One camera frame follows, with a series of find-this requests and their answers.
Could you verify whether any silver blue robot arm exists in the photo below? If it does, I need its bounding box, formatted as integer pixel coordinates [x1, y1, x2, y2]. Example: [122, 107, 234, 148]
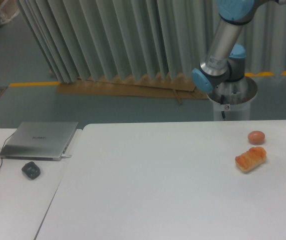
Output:
[191, 0, 286, 93]

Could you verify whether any brown cardboard sheet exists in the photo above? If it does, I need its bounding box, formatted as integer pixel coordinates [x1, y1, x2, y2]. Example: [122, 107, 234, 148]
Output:
[56, 73, 208, 104]

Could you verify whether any grey green pleated curtain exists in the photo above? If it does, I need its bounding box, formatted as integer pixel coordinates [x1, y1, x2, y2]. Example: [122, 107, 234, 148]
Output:
[17, 0, 286, 83]

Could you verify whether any silver closed laptop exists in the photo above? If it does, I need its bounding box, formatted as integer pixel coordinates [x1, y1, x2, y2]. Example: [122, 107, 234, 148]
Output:
[0, 121, 78, 161]

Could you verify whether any brown egg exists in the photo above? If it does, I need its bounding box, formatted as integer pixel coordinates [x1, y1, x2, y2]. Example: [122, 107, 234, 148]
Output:
[247, 130, 265, 145]

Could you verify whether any orange bread loaf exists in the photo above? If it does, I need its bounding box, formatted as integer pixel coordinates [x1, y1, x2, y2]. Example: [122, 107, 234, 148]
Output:
[235, 146, 266, 173]

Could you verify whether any black round controller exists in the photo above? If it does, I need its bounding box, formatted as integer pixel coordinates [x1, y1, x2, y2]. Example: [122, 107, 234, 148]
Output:
[22, 161, 41, 180]

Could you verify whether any white laptop plug cable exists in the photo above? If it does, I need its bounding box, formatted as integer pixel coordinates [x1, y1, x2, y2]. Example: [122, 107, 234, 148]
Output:
[62, 129, 81, 159]

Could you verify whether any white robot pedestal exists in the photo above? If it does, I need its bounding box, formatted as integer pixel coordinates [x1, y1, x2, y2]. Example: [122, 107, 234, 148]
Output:
[207, 76, 258, 121]

